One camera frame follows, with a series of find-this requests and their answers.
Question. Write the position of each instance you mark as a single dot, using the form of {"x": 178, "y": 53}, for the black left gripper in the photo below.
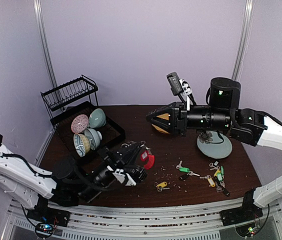
{"x": 126, "y": 161}

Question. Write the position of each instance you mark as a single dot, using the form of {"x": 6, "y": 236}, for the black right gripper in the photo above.
{"x": 180, "y": 119}

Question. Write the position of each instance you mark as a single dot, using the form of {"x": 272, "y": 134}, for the red handled key ring holder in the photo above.
{"x": 136, "y": 156}

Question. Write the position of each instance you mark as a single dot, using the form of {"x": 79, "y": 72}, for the yellow key tag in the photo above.
{"x": 162, "y": 186}
{"x": 209, "y": 179}

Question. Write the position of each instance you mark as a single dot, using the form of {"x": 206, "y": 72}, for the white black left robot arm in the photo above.
{"x": 68, "y": 184}

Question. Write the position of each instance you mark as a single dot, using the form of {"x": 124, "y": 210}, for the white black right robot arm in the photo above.
{"x": 222, "y": 113}

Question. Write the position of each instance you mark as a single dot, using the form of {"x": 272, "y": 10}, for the yellow dotted plate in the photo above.
{"x": 164, "y": 117}

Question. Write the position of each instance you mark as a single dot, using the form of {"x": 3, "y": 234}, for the light blue bowl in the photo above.
{"x": 95, "y": 137}

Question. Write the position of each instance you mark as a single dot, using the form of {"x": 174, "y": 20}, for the blue patterned bowl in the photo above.
{"x": 81, "y": 144}

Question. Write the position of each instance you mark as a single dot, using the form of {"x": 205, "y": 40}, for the green ceramic bowl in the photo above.
{"x": 97, "y": 119}

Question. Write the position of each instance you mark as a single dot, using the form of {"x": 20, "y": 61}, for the green key tag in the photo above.
{"x": 186, "y": 169}
{"x": 220, "y": 174}

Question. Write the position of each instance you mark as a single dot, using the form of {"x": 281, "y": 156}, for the light blue flower plate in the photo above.
{"x": 214, "y": 144}

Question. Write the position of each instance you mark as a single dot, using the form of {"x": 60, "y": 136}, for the black key tag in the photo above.
{"x": 183, "y": 177}

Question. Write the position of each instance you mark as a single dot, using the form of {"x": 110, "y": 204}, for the pink patterned bowl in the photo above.
{"x": 80, "y": 123}

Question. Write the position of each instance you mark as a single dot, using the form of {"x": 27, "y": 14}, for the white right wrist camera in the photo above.
{"x": 180, "y": 88}

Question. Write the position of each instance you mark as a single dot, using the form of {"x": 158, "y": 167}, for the black wire dish rack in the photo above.
{"x": 70, "y": 99}

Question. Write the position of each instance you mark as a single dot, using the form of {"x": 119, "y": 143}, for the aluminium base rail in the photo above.
{"x": 189, "y": 222}

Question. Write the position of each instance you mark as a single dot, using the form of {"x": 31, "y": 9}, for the right aluminium frame post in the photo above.
{"x": 243, "y": 39}

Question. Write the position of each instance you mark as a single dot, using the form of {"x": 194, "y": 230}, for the aluminium frame post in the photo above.
{"x": 44, "y": 42}
{"x": 243, "y": 39}

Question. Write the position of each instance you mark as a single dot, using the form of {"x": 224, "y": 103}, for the left aluminium frame post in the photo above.
{"x": 44, "y": 42}

